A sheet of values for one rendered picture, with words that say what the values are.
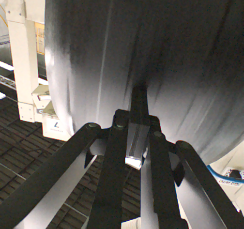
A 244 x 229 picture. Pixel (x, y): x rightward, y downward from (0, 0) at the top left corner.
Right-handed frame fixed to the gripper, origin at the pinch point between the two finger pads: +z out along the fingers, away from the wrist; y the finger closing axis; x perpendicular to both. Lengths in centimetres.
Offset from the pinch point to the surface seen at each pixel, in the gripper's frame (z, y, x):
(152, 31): 3.0, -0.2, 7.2
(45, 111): 57, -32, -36
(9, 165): 553, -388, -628
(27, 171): 546, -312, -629
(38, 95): 70, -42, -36
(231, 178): 25.4, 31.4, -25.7
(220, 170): 28.1, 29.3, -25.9
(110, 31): 2.9, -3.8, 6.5
